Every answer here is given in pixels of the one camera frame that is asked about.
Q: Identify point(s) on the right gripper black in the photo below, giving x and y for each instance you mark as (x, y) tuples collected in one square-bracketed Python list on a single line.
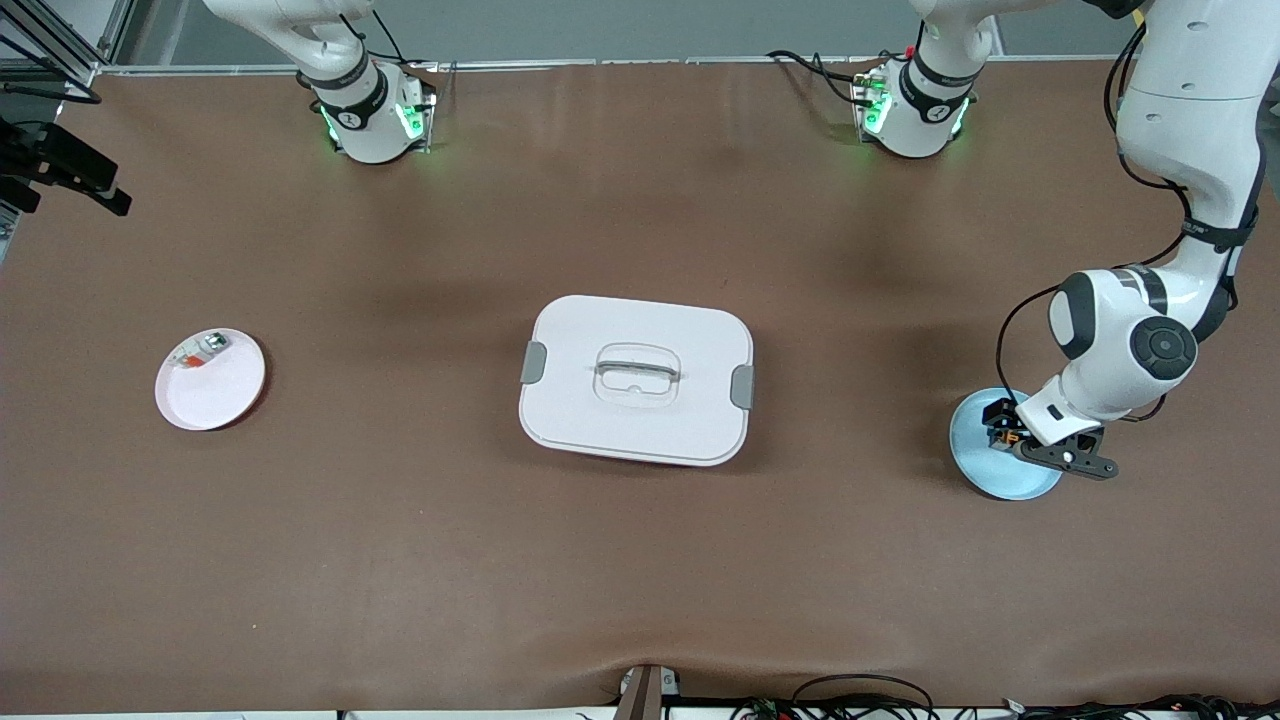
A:
[(14, 154)]

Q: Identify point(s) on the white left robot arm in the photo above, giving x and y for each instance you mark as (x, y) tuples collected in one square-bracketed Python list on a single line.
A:
[(1190, 100)]

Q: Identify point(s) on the light blue round plate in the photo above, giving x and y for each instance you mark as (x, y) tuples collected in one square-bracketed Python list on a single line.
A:
[(985, 475)]

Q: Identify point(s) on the grey box latch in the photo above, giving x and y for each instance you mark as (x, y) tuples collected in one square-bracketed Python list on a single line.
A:
[(534, 362), (743, 387)]

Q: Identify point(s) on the pink round plate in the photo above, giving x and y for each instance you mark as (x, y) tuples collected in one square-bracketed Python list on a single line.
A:
[(215, 395)]

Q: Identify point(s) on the white lidded storage box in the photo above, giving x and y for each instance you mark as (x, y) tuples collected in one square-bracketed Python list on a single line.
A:
[(640, 430)]

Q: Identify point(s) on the brown table mat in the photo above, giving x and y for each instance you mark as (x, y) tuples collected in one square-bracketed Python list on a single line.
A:
[(400, 550)]

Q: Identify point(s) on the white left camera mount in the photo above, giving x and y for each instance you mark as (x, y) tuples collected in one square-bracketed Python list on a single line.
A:
[(1078, 420)]

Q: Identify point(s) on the aluminium frame profile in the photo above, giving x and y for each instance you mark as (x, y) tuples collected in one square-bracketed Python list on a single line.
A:
[(120, 30)]

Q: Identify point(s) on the white red switch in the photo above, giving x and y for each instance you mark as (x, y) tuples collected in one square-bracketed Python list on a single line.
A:
[(210, 346)]

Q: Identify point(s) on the brown post with bracket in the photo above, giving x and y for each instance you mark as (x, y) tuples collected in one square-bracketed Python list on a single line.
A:
[(640, 695)]

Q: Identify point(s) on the silver table edge rail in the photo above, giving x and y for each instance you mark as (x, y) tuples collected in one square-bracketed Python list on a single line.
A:
[(640, 62)]

